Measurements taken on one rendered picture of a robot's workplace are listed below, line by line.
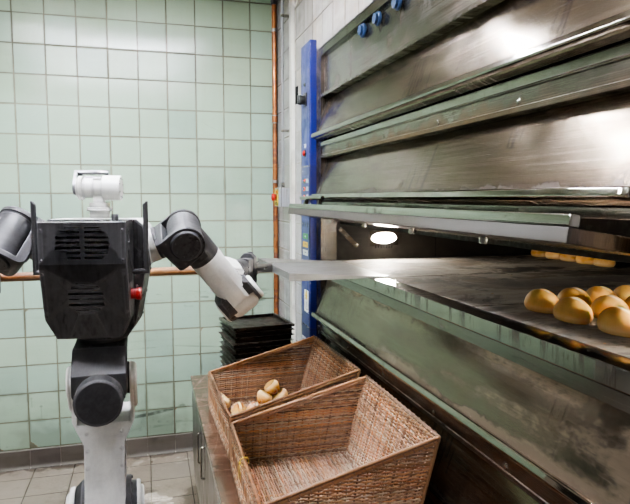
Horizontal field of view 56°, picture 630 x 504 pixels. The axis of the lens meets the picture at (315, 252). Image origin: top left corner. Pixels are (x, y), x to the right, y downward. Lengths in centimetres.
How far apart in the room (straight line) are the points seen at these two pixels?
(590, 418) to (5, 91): 309
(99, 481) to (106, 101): 221
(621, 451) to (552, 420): 17
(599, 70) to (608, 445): 63
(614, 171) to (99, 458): 140
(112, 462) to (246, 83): 235
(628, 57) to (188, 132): 269
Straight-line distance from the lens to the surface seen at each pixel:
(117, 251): 147
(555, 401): 128
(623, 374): 110
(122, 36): 354
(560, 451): 125
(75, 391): 158
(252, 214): 348
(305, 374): 266
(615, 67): 113
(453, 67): 157
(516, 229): 104
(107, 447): 176
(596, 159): 112
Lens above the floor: 145
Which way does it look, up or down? 5 degrees down
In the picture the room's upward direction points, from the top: straight up
